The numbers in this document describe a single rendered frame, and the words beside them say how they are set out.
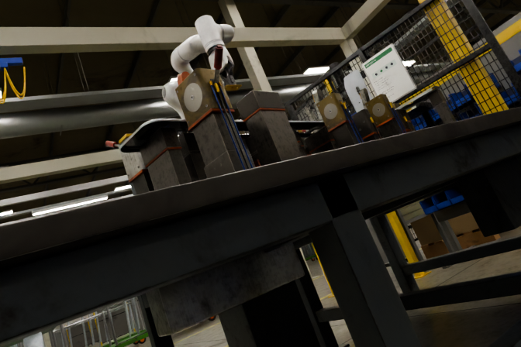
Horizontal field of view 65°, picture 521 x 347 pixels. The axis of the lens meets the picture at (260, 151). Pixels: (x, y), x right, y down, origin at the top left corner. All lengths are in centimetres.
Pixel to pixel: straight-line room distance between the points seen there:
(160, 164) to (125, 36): 380
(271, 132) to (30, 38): 373
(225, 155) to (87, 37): 389
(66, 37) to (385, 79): 329
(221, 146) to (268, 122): 24
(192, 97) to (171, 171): 20
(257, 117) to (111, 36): 374
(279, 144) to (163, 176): 33
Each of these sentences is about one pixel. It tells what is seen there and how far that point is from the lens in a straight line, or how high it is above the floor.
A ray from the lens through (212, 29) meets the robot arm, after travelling 180.
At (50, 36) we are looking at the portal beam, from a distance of 470.
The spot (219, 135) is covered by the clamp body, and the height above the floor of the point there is 88.
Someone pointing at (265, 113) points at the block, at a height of 95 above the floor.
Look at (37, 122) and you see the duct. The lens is 1357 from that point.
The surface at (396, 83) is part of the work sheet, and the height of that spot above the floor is 123.
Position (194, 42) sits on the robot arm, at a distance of 193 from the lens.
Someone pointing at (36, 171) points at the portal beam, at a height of 333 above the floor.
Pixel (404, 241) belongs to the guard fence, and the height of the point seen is 32.
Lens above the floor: 55
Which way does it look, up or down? 15 degrees up
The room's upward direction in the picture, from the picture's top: 22 degrees counter-clockwise
